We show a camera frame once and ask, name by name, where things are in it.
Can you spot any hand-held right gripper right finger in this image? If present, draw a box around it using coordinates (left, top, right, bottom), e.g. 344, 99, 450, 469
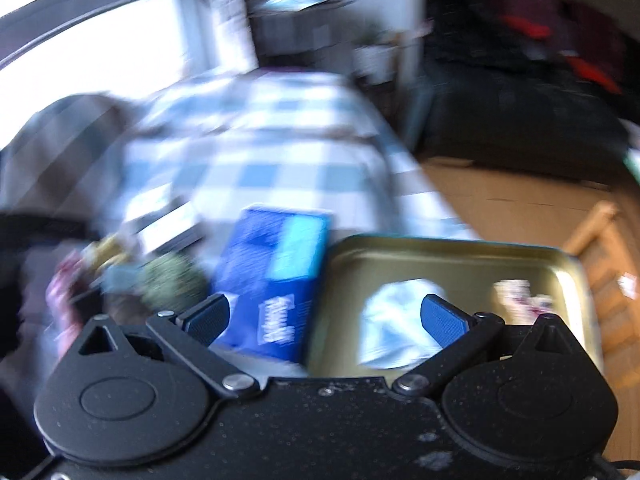
392, 294, 581, 396

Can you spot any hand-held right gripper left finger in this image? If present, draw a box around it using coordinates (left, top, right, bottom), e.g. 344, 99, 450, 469
75, 294, 253, 396

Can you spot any white pocket tissue pack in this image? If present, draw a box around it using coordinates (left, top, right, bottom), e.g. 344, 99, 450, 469
359, 278, 451, 370

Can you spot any gold metal tin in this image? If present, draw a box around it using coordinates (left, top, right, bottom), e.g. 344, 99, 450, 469
304, 234, 606, 378

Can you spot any green fuzzy object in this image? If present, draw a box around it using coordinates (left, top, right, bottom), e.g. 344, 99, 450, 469
137, 254, 211, 318

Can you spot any blue tissue pack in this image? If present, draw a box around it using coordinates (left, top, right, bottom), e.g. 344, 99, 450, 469
210, 204, 335, 363

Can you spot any small printed packet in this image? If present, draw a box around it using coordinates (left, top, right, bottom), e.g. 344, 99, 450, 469
492, 279, 553, 323

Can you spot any white flat box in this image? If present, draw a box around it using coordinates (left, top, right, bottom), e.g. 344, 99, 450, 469
135, 200, 201, 256

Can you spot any yellow object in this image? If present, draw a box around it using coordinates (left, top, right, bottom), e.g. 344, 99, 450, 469
82, 237, 133, 273

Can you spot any pink object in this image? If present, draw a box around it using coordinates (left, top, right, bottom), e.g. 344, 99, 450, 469
45, 255, 83, 358

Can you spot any wooden stool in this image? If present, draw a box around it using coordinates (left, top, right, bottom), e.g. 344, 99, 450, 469
564, 200, 640, 376

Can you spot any checked blanket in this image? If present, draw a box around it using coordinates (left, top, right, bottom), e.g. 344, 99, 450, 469
100, 67, 481, 271

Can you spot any black sofa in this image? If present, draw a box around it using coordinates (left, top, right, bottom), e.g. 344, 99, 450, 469
415, 0, 633, 183

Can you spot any potted plant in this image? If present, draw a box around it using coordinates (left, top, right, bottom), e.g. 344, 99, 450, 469
352, 25, 401, 83

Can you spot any dark window frame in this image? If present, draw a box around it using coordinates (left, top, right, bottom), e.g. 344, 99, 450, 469
0, 0, 201, 73

